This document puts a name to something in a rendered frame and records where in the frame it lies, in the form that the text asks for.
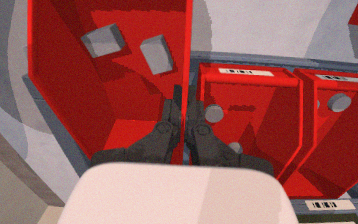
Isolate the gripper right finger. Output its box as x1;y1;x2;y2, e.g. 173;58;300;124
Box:
184;85;274;177

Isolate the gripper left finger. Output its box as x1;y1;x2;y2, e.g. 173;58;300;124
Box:
89;85;182;168

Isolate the grey block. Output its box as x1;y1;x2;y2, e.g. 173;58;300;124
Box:
81;23;125;58
140;34;173;75

